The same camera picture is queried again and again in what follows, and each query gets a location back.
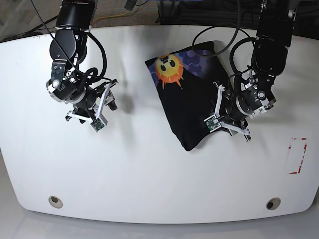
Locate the black printed T-shirt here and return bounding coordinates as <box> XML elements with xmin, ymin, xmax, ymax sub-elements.
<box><xmin>145</xmin><ymin>41</ymin><xmax>228</xmax><ymax>151</ymax></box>

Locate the red tape rectangle marker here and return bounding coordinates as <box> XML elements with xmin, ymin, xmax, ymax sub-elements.
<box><xmin>287</xmin><ymin>137</ymin><xmax>307</xmax><ymax>175</ymax></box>

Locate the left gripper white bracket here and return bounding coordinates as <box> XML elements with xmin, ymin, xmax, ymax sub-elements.
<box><xmin>213</xmin><ymin>81</ymin><xmax>251</xmax><ymax>142</ymax></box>

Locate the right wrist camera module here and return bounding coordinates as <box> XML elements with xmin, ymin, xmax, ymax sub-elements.
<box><xmin>90</xmin><ymin>116</ymin><xmax>108</xmax><ymax>132</ymax></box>

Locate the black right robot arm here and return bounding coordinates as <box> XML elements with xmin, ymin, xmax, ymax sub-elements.
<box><xmin>46</xmin><ymin>0</ymin><xmax>118</xmax><ymax>131</ymax></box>

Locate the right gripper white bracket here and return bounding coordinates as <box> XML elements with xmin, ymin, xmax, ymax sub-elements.
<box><xmin>65</xmin><ymin>79</ymin><xmax>118</xmax><ymax>124</ymax></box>

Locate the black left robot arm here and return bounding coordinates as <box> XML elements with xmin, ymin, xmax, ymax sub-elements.
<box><xmin>204</xmin><ymin>0</ymin><xmax>298</xmax><ymax>140</ymax></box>

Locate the left table grommet hole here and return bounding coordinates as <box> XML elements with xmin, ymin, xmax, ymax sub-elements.
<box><xmin>48</xmin><ymin>196</ymin><xmax>63</xmax><ymax>209</ymax></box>

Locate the table grommet hole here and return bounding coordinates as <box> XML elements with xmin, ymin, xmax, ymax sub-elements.
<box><xmin>48</xmin><ymin>196</ymin><xmax>63</xmax><ymax>209</ymax></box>
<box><xmin>266</xmin><ymin>197</ymin><xmax>281</xmax><ymax>211</ymax></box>

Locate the right table grommet hole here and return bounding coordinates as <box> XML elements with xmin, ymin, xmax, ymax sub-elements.
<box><xmin>266</xmin><ymin>197</ymin><xmax>281</xmax><ymax>211</ymax></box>

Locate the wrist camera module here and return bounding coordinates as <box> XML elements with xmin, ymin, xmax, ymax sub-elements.
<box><xmin>90</xmin><ymin>116</ymin><xmax>108</xmax><ymax>132</ymax></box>
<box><xmin>204</xmin><ymin>115</ymin><xmax>222</xmax><ymax>133</ymax></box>

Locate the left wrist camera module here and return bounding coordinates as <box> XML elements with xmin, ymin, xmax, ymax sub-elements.
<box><xmin>204</xmin><ymin>115</ymin><xmax>222</xmax><ymax>133</ymax></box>

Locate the yellow cable on floor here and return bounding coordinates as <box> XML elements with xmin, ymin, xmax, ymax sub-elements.
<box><xmin>96</xmin><ymin>6</ymin><xmax>133</xmax><ymax>23</ymax></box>

